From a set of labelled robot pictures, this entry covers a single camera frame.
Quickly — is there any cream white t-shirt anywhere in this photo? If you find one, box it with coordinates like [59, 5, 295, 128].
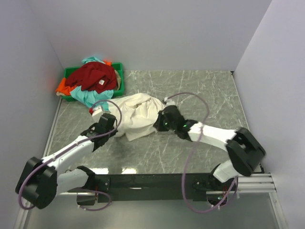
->
[108, 93, 165, 141]

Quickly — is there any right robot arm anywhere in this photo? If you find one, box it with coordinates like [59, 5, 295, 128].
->
[153, 105, 266, 190]

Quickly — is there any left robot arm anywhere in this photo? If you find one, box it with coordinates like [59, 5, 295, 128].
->
[15, 114, 122, 210]

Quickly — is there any teal t-shirt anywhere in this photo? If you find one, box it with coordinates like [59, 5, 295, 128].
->
[70, 56, 114, 111]

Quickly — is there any tan t-shirt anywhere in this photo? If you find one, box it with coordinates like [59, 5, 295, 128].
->
[114, 70, 122, 91]

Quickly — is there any dark red t-shirt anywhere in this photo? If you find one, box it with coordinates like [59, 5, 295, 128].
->
[65, 61, 117, 94]

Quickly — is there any orange t-shirt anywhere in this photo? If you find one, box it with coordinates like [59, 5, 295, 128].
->
[55, 61, 112, 96]

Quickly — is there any green plastic bin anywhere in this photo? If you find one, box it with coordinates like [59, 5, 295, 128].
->
[55, 61, 124, 107]

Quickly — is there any black base crossbar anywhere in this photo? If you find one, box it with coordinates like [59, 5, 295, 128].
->
[92, 173, 233, 201]

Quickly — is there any aluminium frame rail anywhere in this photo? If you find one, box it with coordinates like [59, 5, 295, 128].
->
[23, 174, 277, 195]

